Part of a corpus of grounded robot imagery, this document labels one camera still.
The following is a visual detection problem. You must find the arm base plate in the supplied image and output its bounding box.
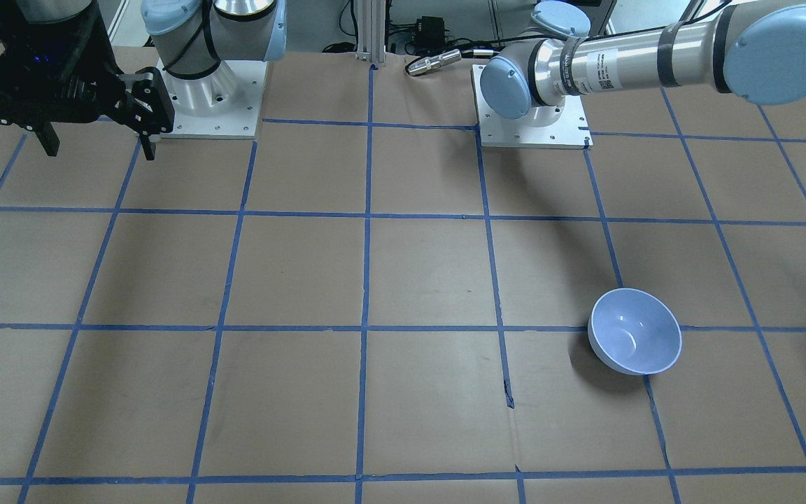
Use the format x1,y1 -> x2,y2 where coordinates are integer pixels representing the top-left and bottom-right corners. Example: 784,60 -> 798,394
161,60 -> 271,140
472,64 -> 594,149

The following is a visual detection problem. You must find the blue bowl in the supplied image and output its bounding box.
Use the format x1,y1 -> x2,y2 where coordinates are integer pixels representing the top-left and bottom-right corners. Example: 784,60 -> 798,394
588,288 -> 684,376

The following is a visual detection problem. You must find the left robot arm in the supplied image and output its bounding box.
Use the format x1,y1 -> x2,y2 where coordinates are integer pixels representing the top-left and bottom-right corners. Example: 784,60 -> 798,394
477,1 -> 806,119

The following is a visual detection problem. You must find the aluminium frame post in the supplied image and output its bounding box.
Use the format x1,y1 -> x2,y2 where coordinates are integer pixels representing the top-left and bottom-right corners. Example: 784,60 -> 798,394
351,0 -> 389,68

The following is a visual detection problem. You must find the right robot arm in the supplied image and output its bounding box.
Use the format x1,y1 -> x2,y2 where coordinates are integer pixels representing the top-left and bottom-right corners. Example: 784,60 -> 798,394
0,1 -> 287,160

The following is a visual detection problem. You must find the silver metal cylinder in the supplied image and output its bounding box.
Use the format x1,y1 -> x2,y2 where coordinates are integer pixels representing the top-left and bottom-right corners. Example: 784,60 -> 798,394
405,49 -> 462,77

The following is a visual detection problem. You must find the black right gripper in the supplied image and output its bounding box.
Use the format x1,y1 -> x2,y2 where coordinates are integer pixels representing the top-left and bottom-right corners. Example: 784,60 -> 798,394
0,1 -> 175,162

